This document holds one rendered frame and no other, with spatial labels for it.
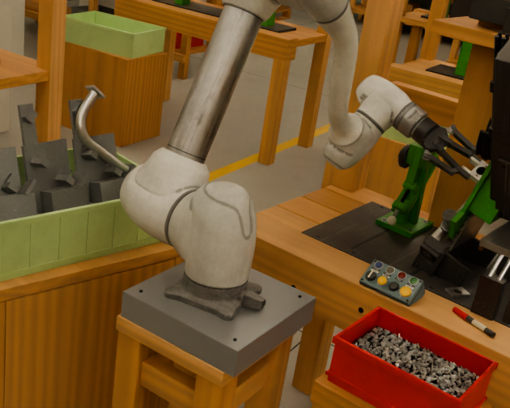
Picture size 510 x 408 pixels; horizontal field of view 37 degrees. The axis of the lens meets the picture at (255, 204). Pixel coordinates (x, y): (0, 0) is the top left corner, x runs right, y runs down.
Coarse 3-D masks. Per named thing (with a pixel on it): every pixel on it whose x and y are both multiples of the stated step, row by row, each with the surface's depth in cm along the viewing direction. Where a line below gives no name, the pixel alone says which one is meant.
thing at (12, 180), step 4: (8, 176) 220; (12, 176) 220; (16, 176) 220; (8, 180) 219; (12, 180) 219; (16, 180) 220; (4, 184) 219; (8, 184) 216; (12, 184) 216; (16, 184) 220; (4, 188) 217; (8, 188) 215; (12, 188) 216; (16, 188) 216; (8, 192) 219; (12, 192) 218; (16, 192) 216
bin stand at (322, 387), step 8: (320, 376) 180; (320, 384) 177; (328, 384) 177; (312, 392) 179; (320, 392) 177; (328, 392) 176; (336, 392) 175; (344, 392) 175; (312, 400) 179; (320, 400) 178; (328, 400) 176; (336, 400) 175; (344, 400) 173; (352, 400) 173; (360, 400) 173
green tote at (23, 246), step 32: (128, 160) 246; (0, 224) 192; (32, 224) 200; (64, 224) 206; (96, 224) 214; (128, 224) 222; (0, 256) 196; (32, 256) 203; (64, 256) 211; (96, 256) 218
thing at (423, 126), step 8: (424, 120) 214; (416, 128) 214; (424, 128) 213; (432, 128) 213; (440, 128) 215; (416, 136) 215; (424, 136) 213; (432, 136) 215; (424, 144) 214; (432, 144) 214; (440, 144) 214
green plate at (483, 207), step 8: (488, 168) 198; (488, 176) 199; (480, 184) 200; (488, 184) 200; (472, 192) 202; (480, 192) 202; (488, 192) 200; (472, 200) 202; (480, 200) 202; (488, 200) 201; (464, 208) 204; (472, 208) 204; (480, 208) 203; (488, 208) 201; (480, 216) 203; (488, 216) 202; (496, 216) 202
